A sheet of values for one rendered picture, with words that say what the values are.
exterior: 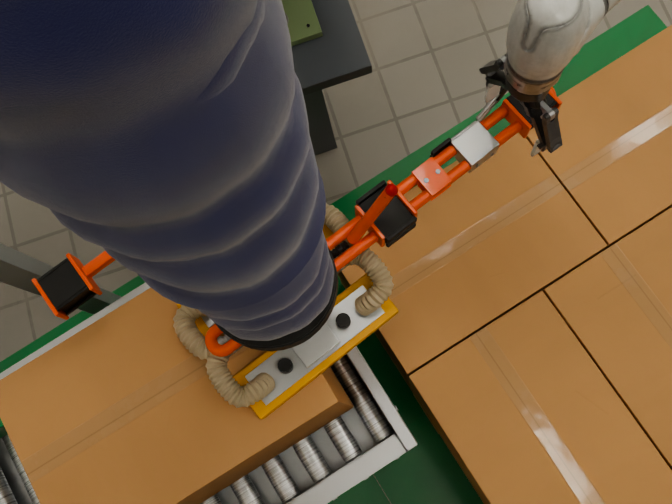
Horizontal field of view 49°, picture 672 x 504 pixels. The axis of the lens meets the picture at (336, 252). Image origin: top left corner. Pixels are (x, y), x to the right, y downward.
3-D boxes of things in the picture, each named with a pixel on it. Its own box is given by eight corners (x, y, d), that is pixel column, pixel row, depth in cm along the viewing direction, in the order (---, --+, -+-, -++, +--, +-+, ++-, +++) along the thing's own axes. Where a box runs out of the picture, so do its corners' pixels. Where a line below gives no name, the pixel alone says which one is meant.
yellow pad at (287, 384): (262, 420, 143) (258, 419, 138) (231, 379, 145) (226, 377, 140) (399, 312, 147) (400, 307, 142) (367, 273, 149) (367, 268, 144)
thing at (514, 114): (524, 139, 143) (529, 128, 138) (498, 111, 145) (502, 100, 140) (556, 113, 144) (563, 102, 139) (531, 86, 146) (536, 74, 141)
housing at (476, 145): (469, 175, 142) (472, 167, 138) (447, 149, 144) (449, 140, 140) (497, 154, 143) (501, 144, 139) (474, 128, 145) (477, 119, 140)
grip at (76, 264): (66, 320, 139) (55, 316, 134) (42, 285, 141) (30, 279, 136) (103, 293, 140) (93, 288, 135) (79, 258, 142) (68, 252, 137)
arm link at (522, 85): (532, 93, 112) (526, 109, 117) (580, 58, 112) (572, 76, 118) (494, 49, 114) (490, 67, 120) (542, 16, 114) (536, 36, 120)
